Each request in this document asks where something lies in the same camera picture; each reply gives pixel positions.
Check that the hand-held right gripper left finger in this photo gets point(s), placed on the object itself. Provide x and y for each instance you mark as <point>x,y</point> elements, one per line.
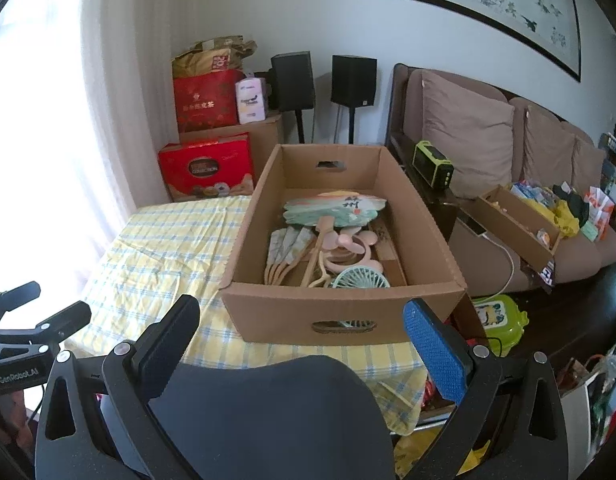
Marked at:
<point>169,342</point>

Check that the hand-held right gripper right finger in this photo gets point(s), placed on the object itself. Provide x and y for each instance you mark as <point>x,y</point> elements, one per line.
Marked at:
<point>432,352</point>

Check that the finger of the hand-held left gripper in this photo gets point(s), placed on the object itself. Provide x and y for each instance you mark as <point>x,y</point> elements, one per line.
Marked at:
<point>63,324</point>
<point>15,299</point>

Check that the mint green handheld fan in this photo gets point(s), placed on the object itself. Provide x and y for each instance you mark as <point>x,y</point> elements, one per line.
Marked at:
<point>360,277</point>

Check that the large cardboard box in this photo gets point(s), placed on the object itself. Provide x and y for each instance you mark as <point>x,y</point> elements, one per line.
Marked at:
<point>288,310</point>

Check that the pink handheld electric fan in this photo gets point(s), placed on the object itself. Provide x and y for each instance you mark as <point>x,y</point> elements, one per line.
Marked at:
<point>348,247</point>

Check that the cream plastic loop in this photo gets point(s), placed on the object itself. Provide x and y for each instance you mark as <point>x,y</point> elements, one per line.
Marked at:
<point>319,279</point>

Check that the floral white folding fan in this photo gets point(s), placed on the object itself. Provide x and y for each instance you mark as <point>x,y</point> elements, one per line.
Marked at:
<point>283,245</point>

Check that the painted round paper fan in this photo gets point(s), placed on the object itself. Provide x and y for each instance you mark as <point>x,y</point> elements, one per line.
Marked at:
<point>333,207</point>

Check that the green plastic toy case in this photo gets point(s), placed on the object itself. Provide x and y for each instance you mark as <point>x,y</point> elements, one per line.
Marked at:
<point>497,322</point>

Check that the yellow checked tablecloth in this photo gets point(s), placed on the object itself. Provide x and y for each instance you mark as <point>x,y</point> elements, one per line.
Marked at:
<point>163,240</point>

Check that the small cardboard box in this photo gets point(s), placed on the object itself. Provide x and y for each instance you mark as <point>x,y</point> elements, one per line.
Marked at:
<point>507,230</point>

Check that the white shopping bag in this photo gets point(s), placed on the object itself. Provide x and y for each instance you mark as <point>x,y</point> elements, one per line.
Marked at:
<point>577,405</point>

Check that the brown sofa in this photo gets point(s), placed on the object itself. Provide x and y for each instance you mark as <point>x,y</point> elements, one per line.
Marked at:
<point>577,255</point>

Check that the red gift bag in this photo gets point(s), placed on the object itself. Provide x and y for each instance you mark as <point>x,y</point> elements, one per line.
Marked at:
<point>203,165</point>

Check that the green and black device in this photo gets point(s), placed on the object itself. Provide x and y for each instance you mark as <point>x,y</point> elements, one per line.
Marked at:
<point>432,165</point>

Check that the white sheer curtain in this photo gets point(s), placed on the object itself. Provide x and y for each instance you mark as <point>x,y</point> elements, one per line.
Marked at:
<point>63,110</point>

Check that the small box of clutter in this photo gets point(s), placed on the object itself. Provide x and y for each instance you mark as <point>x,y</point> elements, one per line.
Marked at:
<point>567,210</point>

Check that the brown cardboard carton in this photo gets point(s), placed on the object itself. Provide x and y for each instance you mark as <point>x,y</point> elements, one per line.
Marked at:
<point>268,145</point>

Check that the large beige cushion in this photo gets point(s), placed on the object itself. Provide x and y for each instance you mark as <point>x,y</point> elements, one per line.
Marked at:
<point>467,130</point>

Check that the black speaker stand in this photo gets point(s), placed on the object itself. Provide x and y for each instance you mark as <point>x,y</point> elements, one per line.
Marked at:
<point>351,125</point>
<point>301,127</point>

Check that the red tea gift box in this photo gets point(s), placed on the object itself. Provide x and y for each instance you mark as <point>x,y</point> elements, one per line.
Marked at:
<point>205,102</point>

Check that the white tissue pack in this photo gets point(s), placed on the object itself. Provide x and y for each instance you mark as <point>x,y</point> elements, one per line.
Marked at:
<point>251,102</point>

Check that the black speaker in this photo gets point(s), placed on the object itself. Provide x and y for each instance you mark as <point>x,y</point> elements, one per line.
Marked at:
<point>354,80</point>
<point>292,82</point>

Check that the gold shopping bag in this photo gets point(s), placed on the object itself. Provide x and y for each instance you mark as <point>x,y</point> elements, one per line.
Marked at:
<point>208,57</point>

